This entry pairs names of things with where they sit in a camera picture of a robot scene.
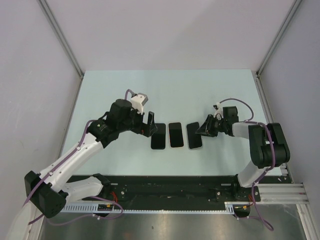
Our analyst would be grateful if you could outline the clear magsafe phone case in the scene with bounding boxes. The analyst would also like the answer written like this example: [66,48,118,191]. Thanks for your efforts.
[186,121,204,151]

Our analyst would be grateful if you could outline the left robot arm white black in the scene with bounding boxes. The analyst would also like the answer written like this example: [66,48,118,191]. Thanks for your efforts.
[24,93,158,219]

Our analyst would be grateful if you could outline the white slotted cable duct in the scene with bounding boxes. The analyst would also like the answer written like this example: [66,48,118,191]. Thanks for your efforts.
[61,201,251,214]

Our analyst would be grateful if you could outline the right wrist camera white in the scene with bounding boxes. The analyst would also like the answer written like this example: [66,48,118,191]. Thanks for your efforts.
[213,102,223,120]

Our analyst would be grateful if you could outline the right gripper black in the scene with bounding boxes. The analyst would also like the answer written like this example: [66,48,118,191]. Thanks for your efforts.
[195,114,228,137]

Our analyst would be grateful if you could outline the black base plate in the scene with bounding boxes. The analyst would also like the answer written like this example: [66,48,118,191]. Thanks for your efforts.
[72,174,292,221]

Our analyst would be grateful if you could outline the beige pink phone case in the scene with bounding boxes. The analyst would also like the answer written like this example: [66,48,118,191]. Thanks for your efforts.
[167,121,185,150]

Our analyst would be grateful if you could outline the right aluminium corner post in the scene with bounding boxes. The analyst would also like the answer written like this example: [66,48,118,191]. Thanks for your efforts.
[255,0,304,78]

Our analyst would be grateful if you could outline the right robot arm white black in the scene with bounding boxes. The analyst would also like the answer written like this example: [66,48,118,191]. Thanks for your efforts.
[195,105,291,201]

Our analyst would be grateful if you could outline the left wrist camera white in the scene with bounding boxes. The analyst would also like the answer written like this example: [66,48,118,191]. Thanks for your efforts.
[130,93,149,115]

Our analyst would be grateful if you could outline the aluminium corner post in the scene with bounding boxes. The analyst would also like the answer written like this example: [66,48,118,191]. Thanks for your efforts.
[255,0,304,78]
[37,0,85,77]

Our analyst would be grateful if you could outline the left aluminium corner post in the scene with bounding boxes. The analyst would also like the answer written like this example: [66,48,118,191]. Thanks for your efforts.
[37,0,85,77]

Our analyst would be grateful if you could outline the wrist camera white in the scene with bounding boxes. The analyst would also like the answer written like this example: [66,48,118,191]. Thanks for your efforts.
[130,93,149,115]
[213,102,223,120]

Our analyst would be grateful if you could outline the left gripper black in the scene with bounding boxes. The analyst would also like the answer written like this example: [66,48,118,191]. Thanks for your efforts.
[118,105,157,137]

